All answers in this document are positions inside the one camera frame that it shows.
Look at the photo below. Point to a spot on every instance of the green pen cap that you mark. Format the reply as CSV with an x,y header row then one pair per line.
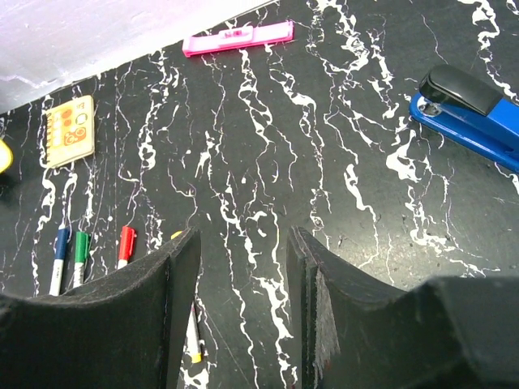
x,y
82,242

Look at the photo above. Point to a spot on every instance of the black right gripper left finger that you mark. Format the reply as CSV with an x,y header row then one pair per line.
x,y
123,330

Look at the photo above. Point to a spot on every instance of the blue pen cap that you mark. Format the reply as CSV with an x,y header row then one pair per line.
x,y
61,243

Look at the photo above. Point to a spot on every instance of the yellow pen cap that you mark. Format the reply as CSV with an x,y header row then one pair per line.
x,y
176,234

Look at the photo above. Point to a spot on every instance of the blue black stapler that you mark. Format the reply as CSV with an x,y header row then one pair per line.
x,y
469,112

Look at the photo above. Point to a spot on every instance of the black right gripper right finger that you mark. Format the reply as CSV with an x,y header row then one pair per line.
x,y
354,331

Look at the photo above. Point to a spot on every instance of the white pen yellow end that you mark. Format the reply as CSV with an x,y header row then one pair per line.
x,y
192,340

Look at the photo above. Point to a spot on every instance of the small whiteboard with yellow frame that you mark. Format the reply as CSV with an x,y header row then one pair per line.
x,y
6,156

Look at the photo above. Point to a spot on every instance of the white pen green end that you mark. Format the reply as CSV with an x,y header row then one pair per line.
x,y
78,275

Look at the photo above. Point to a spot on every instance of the white pen red end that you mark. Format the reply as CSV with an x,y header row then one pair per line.
x,y
125,248

